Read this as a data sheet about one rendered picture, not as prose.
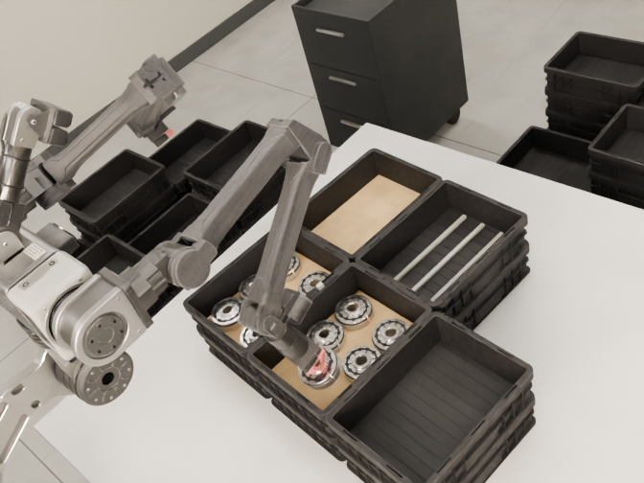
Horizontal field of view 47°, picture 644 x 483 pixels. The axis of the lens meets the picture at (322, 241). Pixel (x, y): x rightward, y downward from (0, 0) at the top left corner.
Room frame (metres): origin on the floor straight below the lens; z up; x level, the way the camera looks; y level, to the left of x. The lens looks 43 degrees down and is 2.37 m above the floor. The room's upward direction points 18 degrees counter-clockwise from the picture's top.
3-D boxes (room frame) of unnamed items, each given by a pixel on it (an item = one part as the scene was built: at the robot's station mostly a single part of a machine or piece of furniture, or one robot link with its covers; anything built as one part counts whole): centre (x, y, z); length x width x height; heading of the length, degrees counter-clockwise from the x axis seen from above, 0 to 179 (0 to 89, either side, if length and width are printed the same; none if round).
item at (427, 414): (0.97, -0.12, 0.87); 0.40 x 0.30 x 0.11; 121
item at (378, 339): (1.22, -0.09, 0.86); 0.10 x 0.10 x 0.01
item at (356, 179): (1.69, -0.16, 0.87); 0.40 x 0.30 x 0.11; 121
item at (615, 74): (2.44, -1.32, 0.37); 0.40 x 0.30 x 0.45; 36
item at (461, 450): (0.97, -0.12, 0.92); 0.40 x 0.30 x 0.02; 121
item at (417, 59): (3.13, -0.57, 0.45); 0.62 x 0.45 x 0.90; 126
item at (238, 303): (1.49, 0.32, 0.86); 0.10 x 0.10 x 0.01
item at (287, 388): (1.23, 0.03, 0.92); 0.40 x 0.30 x 0.02; 121
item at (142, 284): (1.04, 0.35, 1.45); 0.09 x 0.08 x 0.12; 36
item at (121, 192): (2.71, 0.78, 0.37); 0.40 x 0.30 x 0.45; 126
